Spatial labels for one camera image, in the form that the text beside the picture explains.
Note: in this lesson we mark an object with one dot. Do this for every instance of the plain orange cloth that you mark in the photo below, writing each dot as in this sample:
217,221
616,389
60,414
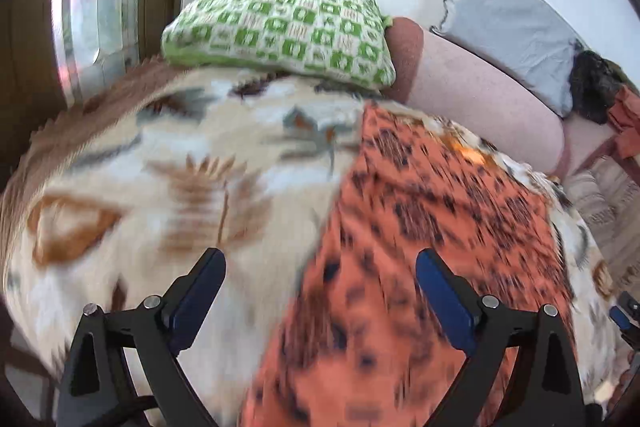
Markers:
627,122

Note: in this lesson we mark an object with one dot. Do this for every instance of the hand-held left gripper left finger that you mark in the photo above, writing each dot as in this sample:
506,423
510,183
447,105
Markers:
192,302

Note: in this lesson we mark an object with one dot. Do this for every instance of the beige striped cushion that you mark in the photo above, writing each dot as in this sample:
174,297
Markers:
610,202

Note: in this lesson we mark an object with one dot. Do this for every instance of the brown quilted bed cover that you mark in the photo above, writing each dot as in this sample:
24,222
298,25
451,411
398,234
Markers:
100,107

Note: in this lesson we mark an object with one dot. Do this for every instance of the leaf print plush blanket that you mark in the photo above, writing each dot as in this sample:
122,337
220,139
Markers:
175,167

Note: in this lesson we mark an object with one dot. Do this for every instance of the green white checkered pillow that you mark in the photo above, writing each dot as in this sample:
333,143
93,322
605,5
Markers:
290,27

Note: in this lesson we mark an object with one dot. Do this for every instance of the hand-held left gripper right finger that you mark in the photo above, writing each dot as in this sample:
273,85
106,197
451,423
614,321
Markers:
445,297

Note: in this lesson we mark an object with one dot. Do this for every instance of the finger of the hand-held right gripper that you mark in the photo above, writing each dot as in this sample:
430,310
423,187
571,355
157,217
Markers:
621,318

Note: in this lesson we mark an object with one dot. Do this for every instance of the grey pillow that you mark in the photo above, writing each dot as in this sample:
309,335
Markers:
505,22

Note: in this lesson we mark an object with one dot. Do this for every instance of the dark fuzzy cloth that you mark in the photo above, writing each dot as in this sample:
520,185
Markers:
595,87

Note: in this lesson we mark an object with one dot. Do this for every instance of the orange black floral garment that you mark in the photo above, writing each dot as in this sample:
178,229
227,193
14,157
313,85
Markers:
400,207

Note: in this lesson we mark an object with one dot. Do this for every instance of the pink bolster cushion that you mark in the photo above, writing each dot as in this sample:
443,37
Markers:
475,92

